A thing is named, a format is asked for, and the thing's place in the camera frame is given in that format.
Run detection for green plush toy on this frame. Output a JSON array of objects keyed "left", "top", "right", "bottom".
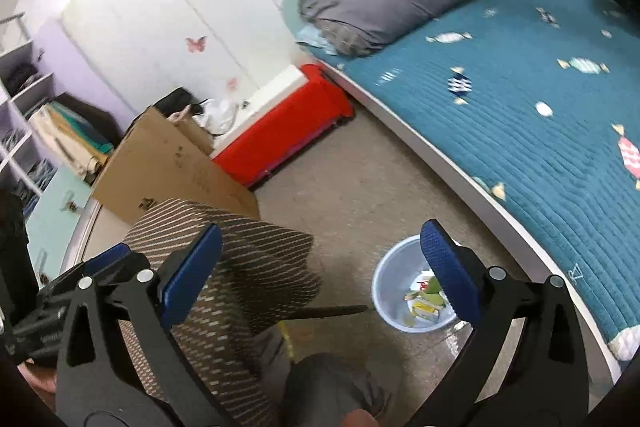
[{"left": 418, "top": 277, "right": 448, "bottom": 308}]

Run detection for blue plastic trash basin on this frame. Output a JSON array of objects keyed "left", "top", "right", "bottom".
[{"left": 371, "top": 235, "right": 459, "bottom": 334}]

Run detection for hanging clothes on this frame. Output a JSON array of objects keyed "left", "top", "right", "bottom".
[{"left": 25, "top": 92, "right": 124, "bottom": 185}]

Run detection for brown patterned tablecloth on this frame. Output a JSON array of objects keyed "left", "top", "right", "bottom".
[{"left": 124, "top": 199, "right": 321, "bottom": 426}]

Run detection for brown cardboard box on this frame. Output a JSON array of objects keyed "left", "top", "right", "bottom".
[{"left": 92, "top": 107, "right": 259, "bottom": 225}]

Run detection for white plastic bag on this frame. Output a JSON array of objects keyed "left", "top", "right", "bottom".
[{"left": 192, "top": 98, "right": 240, "bottom": 136}]

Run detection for teal quilted bed mattress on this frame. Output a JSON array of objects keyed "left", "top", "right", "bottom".
[{"left": 314, "top": 0, "right": 639, "bottom": 361}]

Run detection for red white storage bench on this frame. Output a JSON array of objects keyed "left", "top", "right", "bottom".
[{"left": 214, "top": 64, "right": 355, "bottom": 187}]

